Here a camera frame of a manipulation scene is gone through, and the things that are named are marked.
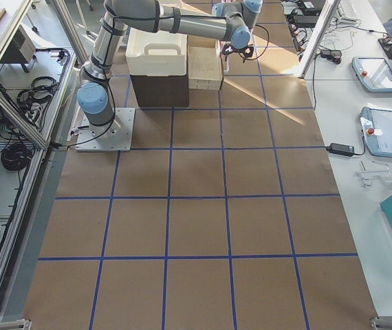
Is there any clear acrylic bracket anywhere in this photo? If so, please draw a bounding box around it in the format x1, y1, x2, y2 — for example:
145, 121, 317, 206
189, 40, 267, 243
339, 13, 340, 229
355, 161, 391, 188

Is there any aluminium frame post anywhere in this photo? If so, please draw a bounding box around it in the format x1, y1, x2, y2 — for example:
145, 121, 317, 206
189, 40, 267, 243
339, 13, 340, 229
297, 0, 340, 78

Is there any upper teach pendant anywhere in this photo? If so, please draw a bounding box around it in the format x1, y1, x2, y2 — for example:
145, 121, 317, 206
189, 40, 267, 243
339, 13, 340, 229
351, 56, 392, 93

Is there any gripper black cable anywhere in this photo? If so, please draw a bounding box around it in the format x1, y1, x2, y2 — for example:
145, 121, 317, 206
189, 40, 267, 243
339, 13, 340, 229
243, 23, 271, 63

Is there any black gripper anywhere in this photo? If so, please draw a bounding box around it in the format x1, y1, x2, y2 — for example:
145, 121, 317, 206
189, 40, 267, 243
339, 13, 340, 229
221, 42, 254, 62

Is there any grey metal box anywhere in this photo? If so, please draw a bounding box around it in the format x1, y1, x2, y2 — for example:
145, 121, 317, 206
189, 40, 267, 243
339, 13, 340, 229
0, 25, 36, 73

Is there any teach pendant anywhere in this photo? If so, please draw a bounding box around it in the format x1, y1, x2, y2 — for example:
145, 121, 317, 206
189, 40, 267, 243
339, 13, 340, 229
360, 107, 392, 158
351, 56, 392, 93

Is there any white plastic bin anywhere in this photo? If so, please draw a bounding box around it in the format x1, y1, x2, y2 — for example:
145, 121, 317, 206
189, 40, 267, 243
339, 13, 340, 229
125, 28, 187, 76

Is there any black power adapter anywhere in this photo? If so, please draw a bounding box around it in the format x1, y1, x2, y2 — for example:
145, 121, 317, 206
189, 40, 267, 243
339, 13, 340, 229
325, 143, 355, 157

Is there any brown wooden drawer cabinet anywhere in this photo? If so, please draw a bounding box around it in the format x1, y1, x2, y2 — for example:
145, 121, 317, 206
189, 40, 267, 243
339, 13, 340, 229
131, 75, 189, 108

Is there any white drawer with handle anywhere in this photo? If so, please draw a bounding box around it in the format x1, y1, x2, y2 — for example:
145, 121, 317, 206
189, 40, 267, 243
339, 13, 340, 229
188, 36, 224, 91

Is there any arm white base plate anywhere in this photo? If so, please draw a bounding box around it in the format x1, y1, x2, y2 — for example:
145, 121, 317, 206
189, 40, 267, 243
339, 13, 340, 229
74, 107, 135, 152

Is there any lower teach pendant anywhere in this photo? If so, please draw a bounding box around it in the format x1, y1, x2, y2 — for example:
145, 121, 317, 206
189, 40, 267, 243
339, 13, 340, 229
360, 107, 392, 158

